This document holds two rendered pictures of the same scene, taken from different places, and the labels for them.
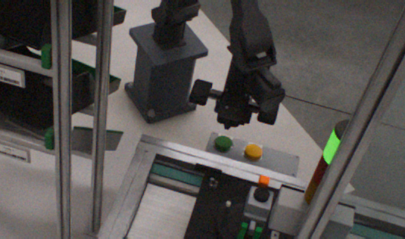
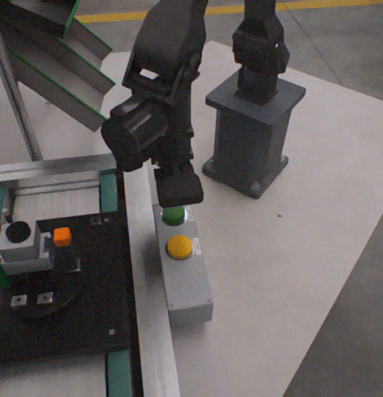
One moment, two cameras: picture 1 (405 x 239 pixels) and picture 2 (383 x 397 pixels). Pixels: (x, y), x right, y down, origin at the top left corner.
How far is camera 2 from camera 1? 1.16 m
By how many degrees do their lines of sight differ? 45
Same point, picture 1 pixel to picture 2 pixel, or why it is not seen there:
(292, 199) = not seen: outside the picture
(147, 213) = (57, 199)
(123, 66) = not seen: hidden behind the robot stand
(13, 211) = (43, 132)
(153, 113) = (210, 163)
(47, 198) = (66, 144)
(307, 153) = (281, 340)
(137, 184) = (71, 168)
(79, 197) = not seen: hidden behind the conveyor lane
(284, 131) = (298, 297)
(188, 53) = (249, 112)
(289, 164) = (188, 295)
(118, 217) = (25, 172)
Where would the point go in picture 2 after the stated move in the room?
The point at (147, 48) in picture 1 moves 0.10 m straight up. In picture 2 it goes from (225, 84) to (229, 36)
